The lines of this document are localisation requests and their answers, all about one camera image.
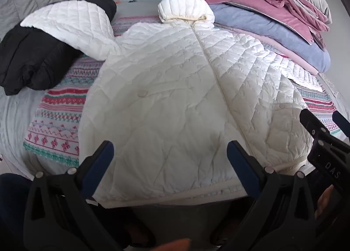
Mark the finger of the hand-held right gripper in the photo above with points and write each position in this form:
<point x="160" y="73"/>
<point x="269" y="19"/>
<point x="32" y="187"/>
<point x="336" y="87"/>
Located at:
<point x="314" y="125"/>
<point x="341" y="121"/>

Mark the black puffer jacket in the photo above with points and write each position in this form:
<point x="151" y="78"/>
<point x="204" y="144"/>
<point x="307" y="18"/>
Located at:
<point x="32" y="56"/>

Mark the lavender blue blanket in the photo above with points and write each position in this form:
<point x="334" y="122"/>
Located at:
<point x="259" y="26"/>

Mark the patterned knit-print blanket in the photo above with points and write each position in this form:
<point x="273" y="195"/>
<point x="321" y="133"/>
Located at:
<point x="54" y="119"/>

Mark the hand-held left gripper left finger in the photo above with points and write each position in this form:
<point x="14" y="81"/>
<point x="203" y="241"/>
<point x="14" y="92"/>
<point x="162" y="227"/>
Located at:
<point x="98" y="166"/>

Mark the pink velvet blanket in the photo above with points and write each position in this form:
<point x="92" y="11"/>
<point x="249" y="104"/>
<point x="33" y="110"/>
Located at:
<point x="246" y="1"/>

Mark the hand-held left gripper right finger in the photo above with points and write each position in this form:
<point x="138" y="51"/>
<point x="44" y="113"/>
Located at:
<point x="243" y="163"/>

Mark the white diamond-quilted hooded jacket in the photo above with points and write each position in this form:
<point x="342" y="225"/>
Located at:
<point x="175" y="89"/>

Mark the person's right hand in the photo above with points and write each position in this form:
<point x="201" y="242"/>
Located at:
<point x="324" y="201"/>

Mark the person's dark clothing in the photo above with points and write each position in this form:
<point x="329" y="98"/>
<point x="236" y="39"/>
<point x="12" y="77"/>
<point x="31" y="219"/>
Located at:
<point x="12" y="207"/>

